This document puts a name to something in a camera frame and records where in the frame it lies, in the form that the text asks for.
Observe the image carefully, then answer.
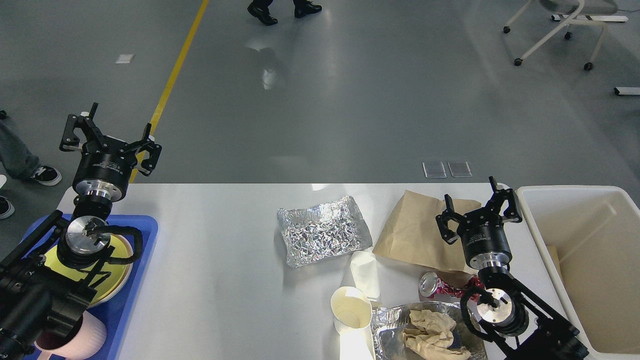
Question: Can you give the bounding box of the yellow plastic plate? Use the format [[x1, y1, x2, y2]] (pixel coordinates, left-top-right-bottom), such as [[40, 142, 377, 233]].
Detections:
[[45, 234, 133, 308]]

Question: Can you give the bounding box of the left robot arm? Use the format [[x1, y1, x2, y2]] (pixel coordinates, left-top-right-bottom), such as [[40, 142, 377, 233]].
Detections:
[[1, 104, 162, 360]]

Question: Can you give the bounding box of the passerby in black shoes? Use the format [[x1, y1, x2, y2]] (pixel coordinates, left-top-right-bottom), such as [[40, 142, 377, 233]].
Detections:
[[246, 0, 323, 27]]

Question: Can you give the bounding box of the person in grey trousers sneakers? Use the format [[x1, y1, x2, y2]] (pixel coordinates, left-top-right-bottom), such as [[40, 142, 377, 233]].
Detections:
[[0, 111, 63, 220]]

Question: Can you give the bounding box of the white paper cup upright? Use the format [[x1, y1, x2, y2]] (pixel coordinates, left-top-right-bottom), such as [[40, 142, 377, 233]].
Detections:
[[330, 285, 373, 335]]

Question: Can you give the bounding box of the white rolling chair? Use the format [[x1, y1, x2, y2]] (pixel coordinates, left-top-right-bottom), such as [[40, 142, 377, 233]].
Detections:
[[513, 0, 629, 71]]

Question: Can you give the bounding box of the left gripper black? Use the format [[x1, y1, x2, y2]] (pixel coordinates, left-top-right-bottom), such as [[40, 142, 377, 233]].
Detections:
[[59, 102, 162, 202]]

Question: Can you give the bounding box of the crumpled foil tray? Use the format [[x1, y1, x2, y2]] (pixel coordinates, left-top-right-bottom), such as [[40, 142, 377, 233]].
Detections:
[[276, 195, 373, 269]]

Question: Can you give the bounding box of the pink mug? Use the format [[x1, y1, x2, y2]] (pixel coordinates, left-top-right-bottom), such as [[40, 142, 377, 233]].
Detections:
[[34, 310, 106, 360]]

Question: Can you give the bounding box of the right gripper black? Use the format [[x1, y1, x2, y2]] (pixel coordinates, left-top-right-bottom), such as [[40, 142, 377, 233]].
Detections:
[[435, 176, 522, 271]]

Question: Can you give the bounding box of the left floor outlet plate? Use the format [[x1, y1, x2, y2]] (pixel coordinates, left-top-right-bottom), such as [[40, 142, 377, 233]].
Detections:
[[422, 161, 448, 179]]

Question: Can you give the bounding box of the crumpled brown paper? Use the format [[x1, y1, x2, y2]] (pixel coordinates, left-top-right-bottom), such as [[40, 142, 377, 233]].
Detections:
[[402, 309, 471, 360]]

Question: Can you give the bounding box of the crushed red soda can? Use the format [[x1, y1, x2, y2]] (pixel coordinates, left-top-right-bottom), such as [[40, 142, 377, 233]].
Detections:
[[418, 271, 485, 299]]

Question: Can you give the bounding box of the right floor outlet plate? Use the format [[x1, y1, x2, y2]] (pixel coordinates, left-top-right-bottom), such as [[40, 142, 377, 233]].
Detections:
[[447, 161, 473, 178]]

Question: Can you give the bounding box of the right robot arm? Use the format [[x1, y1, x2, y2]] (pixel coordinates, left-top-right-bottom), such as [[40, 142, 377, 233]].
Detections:
[[435, 177, 589, 360]]

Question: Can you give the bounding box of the brown paper bag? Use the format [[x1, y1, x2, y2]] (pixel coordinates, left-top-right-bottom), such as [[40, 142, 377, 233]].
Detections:
[[372, 190, 478, 275]]

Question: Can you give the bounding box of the foil tray with paper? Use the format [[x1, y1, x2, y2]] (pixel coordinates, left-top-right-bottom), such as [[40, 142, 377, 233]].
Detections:
[[371, 301, 489, 360]]

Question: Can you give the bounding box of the blue plastic tray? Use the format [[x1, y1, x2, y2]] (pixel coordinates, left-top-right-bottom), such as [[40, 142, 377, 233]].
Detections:
[[15, 214, 159, 360]]

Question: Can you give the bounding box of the white plastic bin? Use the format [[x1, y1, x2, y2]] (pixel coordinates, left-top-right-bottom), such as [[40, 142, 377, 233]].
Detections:
[[516, 185, 640, 360]]

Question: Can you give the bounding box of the white furniture leg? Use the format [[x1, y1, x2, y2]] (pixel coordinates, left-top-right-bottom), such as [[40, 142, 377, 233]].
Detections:
[[614, 86, 640, 97]]

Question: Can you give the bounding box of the floor outlet plate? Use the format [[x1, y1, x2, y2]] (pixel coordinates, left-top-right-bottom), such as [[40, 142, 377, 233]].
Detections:
[[422, 161, 448, 179], [447, 161, 473, 178]]

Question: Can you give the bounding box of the white paper cup lying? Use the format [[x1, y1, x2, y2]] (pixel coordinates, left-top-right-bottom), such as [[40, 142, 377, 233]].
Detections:
[[349, 250, 381, 302]]

